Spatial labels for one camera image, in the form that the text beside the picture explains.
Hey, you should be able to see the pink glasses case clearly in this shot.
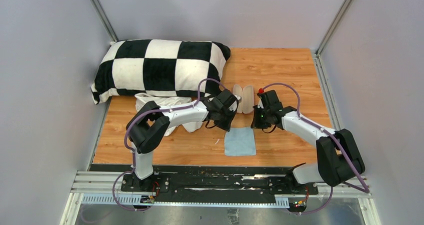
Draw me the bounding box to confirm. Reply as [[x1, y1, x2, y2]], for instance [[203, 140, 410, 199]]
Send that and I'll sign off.
[[232, 84, 255, 114]]

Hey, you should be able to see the light blue cleaning cloth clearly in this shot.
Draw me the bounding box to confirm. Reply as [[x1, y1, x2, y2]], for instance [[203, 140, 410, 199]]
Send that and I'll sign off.
[[224, 127, 256, 157]]

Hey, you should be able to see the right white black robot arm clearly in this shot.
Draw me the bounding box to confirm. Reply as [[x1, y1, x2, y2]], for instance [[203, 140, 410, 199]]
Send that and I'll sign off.
[[251, 89, 366, 194]]

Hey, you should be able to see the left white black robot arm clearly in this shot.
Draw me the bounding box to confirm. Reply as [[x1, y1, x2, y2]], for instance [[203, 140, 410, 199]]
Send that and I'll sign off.
[[124, 89, 241, 192]]

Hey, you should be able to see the white crumpled cloth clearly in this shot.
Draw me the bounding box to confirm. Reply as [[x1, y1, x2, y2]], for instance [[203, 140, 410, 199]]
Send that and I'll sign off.
[[135, 93, 203, 133]]

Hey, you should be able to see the black white checkered pillow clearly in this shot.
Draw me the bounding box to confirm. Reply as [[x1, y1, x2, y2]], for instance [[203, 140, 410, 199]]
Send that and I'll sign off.
[[90, 39, 231, 105]]

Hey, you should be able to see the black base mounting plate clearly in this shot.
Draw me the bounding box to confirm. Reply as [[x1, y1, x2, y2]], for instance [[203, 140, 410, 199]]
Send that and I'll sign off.
[[121, 165, 319, 200]]

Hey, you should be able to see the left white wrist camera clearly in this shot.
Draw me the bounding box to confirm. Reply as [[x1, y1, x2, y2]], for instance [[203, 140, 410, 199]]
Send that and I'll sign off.
[[235, 95, 242, 104]]

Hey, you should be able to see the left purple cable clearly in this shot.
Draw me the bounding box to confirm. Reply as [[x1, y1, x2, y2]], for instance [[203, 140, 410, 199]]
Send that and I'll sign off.
[[111, 78, 229, 212]]

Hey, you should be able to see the purple cable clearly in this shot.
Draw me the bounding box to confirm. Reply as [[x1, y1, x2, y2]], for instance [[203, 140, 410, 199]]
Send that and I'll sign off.
[[111, 78, 229, 212], [257, 82, 371, 216]]

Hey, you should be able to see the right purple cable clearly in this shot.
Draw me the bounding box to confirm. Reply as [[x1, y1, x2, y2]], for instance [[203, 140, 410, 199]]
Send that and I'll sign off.
[[257, 82, 371, 216]]

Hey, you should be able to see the aluminium slotted rail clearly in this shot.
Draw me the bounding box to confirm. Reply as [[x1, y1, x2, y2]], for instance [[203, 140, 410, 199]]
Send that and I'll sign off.
[[71, 170, 374, 208]]

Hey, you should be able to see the right aluminium frame post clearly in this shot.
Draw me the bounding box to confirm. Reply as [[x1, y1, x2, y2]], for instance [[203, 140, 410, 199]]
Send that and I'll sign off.
[[315, 0, 354, 57]]

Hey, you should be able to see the aluminium frame post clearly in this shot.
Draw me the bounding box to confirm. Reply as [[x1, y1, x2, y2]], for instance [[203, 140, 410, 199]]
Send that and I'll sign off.
[[90, 0, 119, 42], [315, 0, 354, 57]]

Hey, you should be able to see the left aluminium frame post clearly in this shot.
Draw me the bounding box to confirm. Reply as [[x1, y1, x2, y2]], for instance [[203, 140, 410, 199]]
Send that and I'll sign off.
[[90, 0, 119, 42]]

